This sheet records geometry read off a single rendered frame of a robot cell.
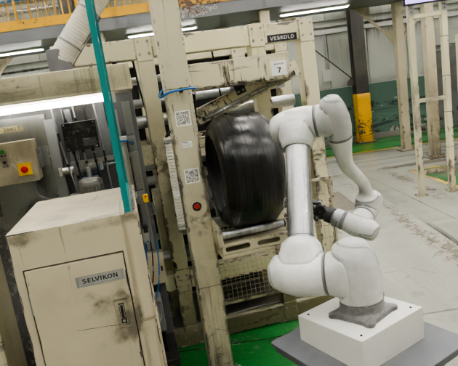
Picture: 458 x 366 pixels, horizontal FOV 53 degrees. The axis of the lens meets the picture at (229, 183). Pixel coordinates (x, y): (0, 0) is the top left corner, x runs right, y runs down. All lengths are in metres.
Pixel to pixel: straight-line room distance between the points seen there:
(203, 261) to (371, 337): 1.09
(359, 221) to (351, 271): 0.56
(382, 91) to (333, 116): 10.53
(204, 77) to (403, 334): 1.61
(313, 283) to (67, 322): 0.83
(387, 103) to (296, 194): 10.73
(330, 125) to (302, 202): 0.33
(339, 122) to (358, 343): 0.82
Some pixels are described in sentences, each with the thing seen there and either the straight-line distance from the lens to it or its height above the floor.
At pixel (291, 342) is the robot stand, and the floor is 0.65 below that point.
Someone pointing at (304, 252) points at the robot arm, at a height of 1.00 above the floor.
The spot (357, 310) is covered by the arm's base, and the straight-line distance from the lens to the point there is 1.68.
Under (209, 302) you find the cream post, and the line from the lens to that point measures 2.51.
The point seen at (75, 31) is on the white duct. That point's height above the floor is 2.01.
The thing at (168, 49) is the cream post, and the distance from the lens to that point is 2.29.
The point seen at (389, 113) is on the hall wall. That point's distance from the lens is 12.45.
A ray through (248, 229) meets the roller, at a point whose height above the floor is 0.91.
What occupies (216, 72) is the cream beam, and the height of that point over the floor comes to 1.72.
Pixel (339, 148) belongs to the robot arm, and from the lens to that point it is 1.92.
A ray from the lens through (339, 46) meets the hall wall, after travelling 12.15.
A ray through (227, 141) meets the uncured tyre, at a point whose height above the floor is 1.37.
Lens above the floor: 1.58
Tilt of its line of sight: 11 degrees down
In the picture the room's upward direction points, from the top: 8 degrees counter-clockwise
